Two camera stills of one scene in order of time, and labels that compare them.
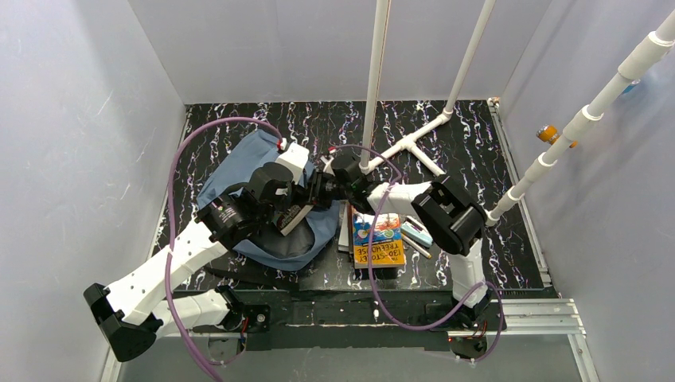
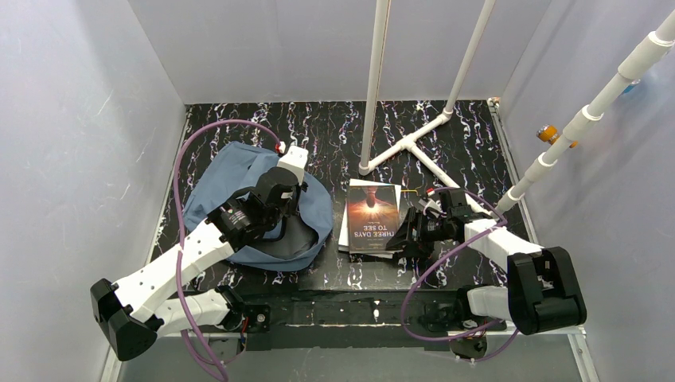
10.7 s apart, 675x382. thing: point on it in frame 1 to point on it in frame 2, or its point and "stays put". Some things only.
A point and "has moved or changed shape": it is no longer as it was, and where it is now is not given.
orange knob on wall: x=548 y=134 stays put
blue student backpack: x=230 y=169 has moved or changed shape
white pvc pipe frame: x=639 y=60 stays put
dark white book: x=343 y=242 to x=373 y=215
